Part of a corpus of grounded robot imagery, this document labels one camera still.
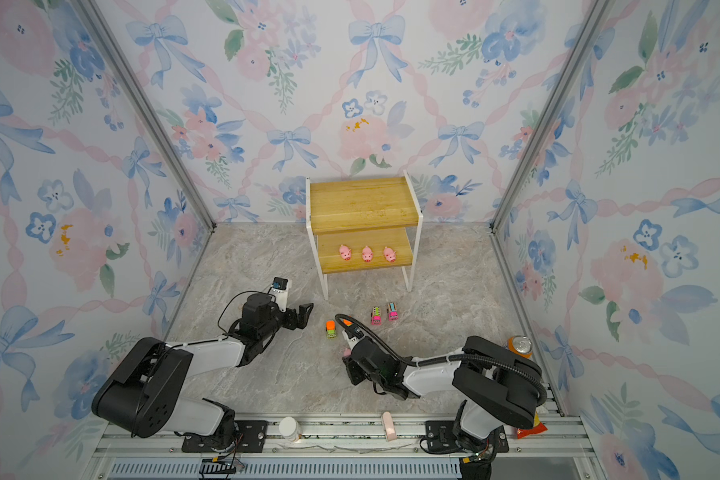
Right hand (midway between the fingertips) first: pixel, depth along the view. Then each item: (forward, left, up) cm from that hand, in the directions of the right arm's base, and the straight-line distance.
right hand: (345, 356), depth 87 cm
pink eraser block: (-19, -12, +2) cm, 22 cm away
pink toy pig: (+24, 0, +18) cm, 30 cm away
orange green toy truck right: (-3, -2, +28) cm, 28 cm away
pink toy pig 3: (+24, -13, +18) cm, 32 cm away
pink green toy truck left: (+11, -9, +1) cm, 15 cm away
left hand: (+15, +14, +7) cm, 22 cm away
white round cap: (-20, +11, +7) cm, 24 cm away
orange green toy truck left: (+7, +5, +2) cm, 9 cm away
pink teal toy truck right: (+13, -14, +2) cm, 19 cm away
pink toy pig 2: (+24, -6, +18) cm, 30 cm away
